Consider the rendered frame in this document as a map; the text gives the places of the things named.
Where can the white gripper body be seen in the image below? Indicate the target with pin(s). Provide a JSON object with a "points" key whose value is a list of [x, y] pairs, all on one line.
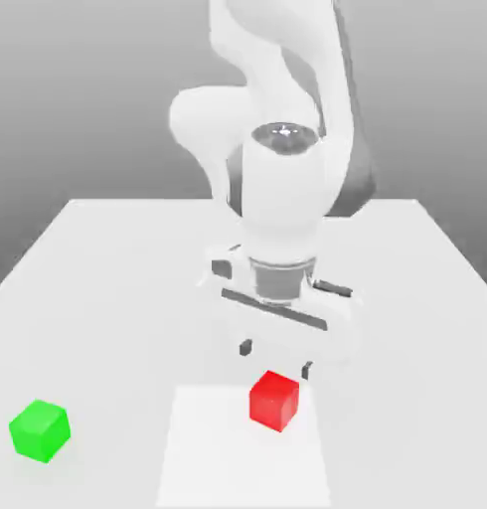
{"points": [[291, 334]]}

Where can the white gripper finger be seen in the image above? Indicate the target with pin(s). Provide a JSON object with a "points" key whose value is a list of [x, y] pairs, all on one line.
{"points": [[306, 370], [246, 348]]}

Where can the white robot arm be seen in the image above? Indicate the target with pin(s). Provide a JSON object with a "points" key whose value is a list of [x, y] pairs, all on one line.
{"points": [[283, 187]]}

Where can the small red cube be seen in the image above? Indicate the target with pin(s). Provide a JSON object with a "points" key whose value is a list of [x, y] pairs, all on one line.
{"points": [[273, 401]]}

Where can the small green cube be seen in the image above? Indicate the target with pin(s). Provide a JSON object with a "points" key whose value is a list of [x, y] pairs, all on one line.
{"points": [[39, 432]]}

